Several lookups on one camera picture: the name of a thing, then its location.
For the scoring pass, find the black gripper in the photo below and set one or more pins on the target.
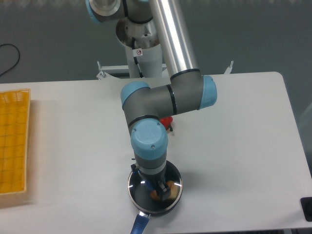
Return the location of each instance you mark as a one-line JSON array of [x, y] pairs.
[[154, 179]]

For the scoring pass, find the glass pot lid blue knob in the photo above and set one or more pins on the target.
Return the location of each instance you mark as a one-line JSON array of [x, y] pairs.
[[153, 190]]

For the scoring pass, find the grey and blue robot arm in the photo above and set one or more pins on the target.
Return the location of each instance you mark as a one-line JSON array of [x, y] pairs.
[[144, 106]]

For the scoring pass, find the orange toy bread loaf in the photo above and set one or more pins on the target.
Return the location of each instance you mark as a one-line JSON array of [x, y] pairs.
[[174, 191]]

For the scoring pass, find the red toy bell pepper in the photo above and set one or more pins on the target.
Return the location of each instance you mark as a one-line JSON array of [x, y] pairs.
[[167, 123]]

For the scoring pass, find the black device at table edge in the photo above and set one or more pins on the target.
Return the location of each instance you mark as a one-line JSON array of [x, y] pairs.
[[306, 203]]

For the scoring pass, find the yellow plastic basket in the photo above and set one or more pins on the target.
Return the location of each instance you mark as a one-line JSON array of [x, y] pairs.
[[14, 122]]

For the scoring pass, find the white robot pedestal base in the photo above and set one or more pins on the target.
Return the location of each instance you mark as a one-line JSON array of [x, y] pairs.
[[153, 36]]

